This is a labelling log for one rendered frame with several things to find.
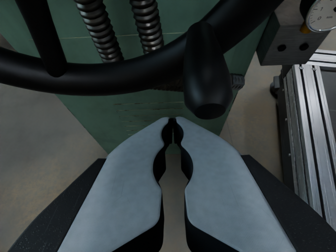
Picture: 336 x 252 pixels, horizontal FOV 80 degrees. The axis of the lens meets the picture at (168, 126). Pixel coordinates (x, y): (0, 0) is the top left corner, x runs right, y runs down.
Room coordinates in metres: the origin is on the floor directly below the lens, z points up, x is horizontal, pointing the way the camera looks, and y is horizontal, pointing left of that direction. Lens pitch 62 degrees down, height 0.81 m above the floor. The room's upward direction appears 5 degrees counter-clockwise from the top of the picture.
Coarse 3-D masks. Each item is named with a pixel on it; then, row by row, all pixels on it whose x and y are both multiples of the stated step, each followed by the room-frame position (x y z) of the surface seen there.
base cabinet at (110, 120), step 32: (0, 0) 0.31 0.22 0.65; (64, 0) 0.30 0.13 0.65; (128, 0) 0.30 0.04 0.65; (160, 0) 0.30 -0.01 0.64; (192, 0) 0.29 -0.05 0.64; (0, 32) 0.31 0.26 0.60; (64, 32) 0.31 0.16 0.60; (128, 32) 0.30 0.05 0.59; (256, 32) 0.28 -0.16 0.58; (64, 96) 0.31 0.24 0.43; (96, 96) 0.30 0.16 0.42; (128, 96) 0.30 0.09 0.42; (160, 96) 0.29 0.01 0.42; (96, 128) 0.31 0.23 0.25; (128, 128) 0.30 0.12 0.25
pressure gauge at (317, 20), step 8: (304, 0) 0.24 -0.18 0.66; (312, 0) 0.23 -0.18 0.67; (320, 0) 0.22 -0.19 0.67; (328, 0) 0.22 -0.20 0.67; (304, 8) 0.23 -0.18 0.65; (312, 8) 0.22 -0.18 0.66; (320, 8) 0.22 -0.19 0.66; (328, 8) 0.22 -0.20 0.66; (304, 16) 0.22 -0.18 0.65; (312, 16) 0.22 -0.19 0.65; (320, 16) 0.22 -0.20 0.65; (328, 16) 0.22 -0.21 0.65; (304, 24) 0.24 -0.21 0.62; (312, 24) 0.22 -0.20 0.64; (320, 24) 0.22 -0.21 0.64; (328, 24) 0.22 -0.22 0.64; (304, 32) 0.24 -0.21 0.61
